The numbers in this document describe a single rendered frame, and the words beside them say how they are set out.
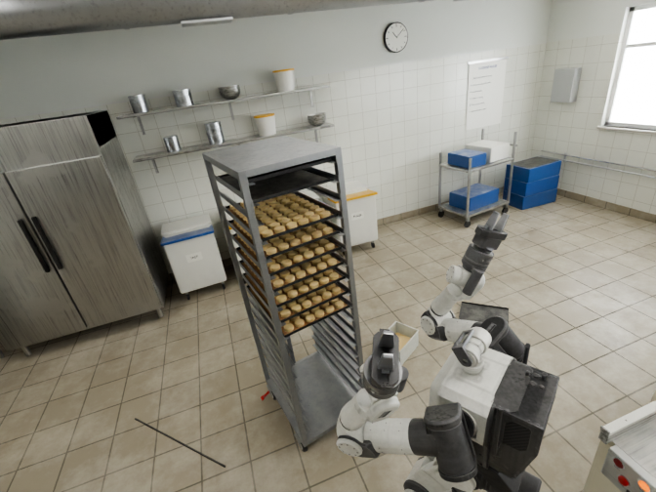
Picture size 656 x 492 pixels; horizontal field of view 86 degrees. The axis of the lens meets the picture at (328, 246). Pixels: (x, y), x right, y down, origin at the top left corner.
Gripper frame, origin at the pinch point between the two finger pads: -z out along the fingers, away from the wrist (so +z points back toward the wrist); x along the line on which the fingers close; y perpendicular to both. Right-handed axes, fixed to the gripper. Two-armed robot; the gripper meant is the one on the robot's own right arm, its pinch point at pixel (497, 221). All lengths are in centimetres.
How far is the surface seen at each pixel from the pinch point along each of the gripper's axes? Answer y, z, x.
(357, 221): 267, 117, -114
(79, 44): 357, 15, 185
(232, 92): 325, 17, 47
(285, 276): 61, 67, 43
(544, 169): 263, 0, -369
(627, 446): -51, 56, -52
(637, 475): -58, 58, -47
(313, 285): 58, 70, 27
